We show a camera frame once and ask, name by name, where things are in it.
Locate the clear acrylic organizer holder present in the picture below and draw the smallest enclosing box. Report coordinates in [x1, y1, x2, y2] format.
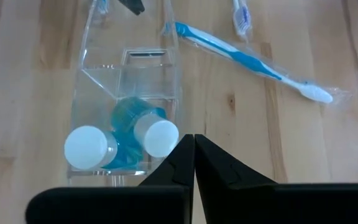
[66, 0, 181, 187]

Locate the maroon toothbrush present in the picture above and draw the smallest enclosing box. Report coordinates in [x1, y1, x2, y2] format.
[231, 0, 254, 43]

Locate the teal mouthwash bottle white cap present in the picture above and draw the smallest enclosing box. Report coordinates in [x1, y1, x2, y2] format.
[109, 96, 180, 159]
[63, 124, 145, 171]

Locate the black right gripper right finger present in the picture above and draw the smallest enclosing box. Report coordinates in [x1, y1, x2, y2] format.
[194, 133, 358, 224]

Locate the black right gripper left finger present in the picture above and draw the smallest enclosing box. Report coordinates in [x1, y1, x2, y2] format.
[24, 133, 196, 224]

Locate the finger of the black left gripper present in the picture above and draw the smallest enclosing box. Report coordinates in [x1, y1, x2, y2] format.
[117, 0, 146, 16]

